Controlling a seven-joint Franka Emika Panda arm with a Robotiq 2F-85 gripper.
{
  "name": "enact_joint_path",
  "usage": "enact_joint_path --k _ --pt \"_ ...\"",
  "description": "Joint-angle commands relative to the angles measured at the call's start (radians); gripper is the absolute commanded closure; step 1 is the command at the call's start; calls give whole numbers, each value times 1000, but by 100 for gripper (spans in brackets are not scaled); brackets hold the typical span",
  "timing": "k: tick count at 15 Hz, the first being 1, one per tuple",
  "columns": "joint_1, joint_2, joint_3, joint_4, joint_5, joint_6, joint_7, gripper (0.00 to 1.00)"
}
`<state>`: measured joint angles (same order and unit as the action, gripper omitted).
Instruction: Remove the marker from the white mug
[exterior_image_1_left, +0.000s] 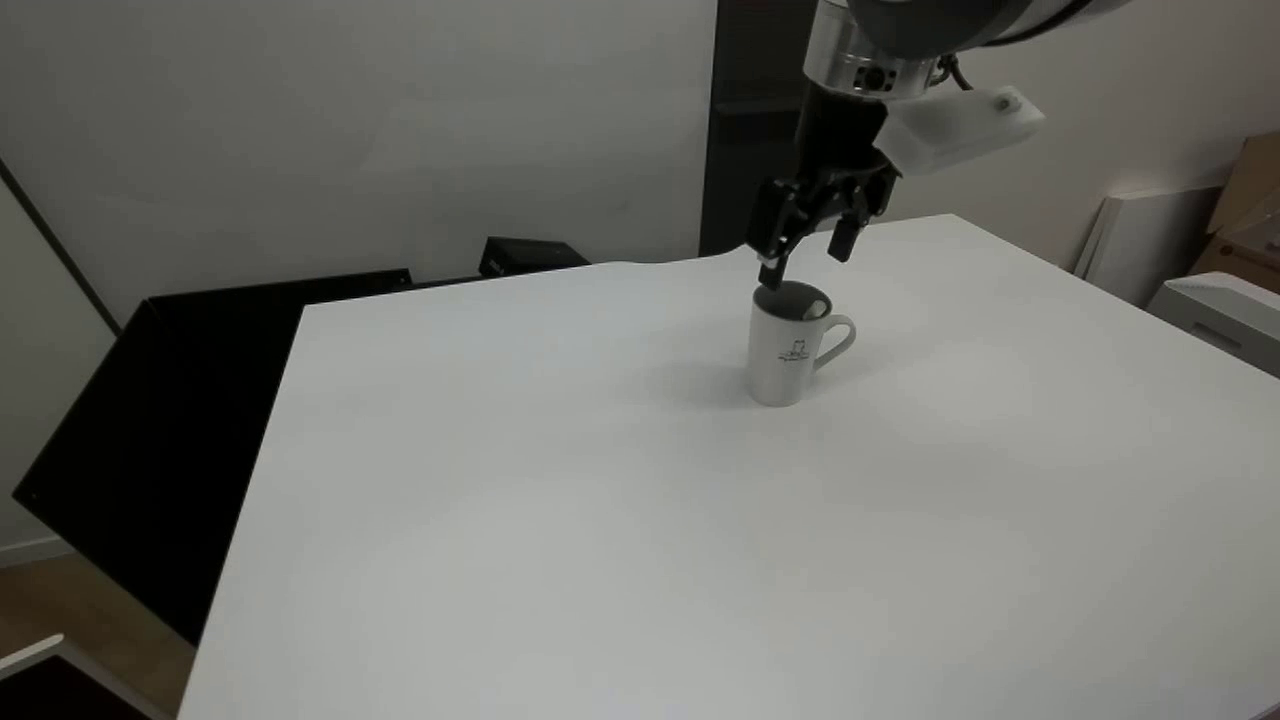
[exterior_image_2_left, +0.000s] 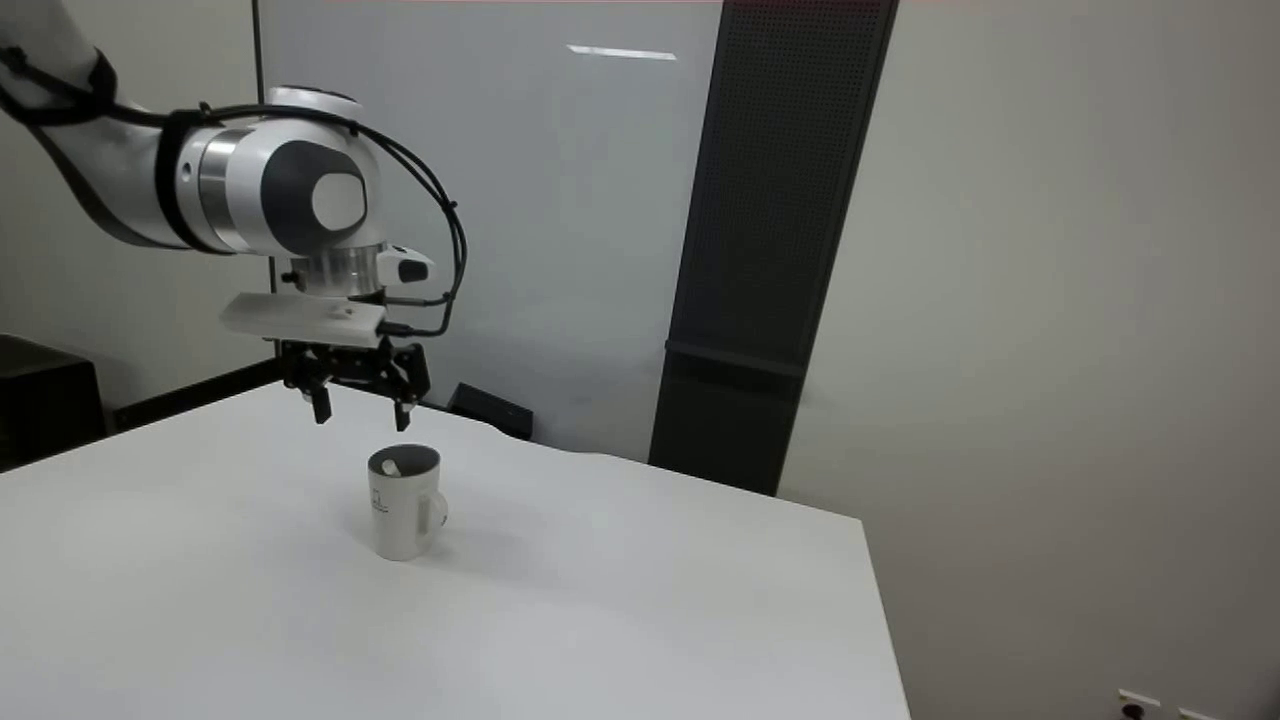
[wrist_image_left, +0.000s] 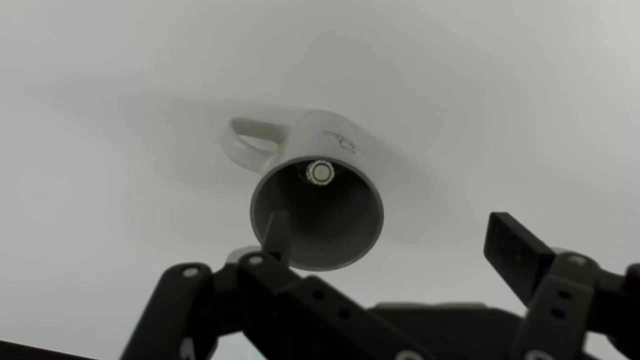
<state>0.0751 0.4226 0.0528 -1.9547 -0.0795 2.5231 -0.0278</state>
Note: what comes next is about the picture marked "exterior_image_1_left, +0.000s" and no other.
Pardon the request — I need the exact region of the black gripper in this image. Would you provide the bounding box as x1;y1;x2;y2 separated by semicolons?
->
738;84;899;294

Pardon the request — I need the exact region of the white ceramic mug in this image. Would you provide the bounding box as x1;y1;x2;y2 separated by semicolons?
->
738;275;858;409

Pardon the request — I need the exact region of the small black chair back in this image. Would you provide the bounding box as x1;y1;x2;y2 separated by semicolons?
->
475;232;591;283

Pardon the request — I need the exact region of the white leaning panel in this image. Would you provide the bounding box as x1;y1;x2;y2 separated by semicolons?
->
1068;182;1223;310

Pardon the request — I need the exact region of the white paper table cover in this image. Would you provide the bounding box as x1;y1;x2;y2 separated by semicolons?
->
174;214;1280;720

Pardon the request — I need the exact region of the white flat box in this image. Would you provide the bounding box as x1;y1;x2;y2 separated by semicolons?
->
1142;267;1280;385

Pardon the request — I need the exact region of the brown cardboard box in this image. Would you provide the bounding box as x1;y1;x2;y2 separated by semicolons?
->
1216;130;1280;235
1186;217;1280;298

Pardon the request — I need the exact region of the dark vertical wall pillar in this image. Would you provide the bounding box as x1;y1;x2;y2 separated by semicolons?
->
697;0;837;261

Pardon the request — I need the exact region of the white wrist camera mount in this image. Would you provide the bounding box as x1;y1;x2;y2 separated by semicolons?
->
877;80;1053;184

